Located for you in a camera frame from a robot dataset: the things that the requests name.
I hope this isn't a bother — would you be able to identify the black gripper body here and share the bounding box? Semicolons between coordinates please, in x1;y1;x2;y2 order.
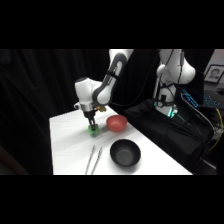
83;110;100;126

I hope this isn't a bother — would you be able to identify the pink bowl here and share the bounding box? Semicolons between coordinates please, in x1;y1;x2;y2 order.
105;114;129;133

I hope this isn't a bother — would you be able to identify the black bowl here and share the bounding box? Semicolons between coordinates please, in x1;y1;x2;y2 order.
109;138;142;168

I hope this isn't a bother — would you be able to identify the black curtain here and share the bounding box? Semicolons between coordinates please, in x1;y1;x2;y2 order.
0;49;160;176

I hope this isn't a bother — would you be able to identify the black cloth-covered robot stand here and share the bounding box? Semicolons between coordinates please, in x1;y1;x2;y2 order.
123;98;215;176

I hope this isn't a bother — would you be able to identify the small green status light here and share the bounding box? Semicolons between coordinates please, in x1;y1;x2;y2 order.
167;108;177;119

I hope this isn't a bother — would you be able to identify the blue backlit keyboard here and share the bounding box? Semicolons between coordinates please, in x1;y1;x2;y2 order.
180;88;222;110

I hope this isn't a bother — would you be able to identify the framed portrait picture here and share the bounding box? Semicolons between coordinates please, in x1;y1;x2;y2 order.
203;64;224;85

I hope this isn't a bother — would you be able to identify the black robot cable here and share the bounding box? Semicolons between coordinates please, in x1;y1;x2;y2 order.
109;49;168;108

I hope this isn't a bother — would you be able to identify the yellow cable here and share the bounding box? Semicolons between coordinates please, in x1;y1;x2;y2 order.
207;108;224;153

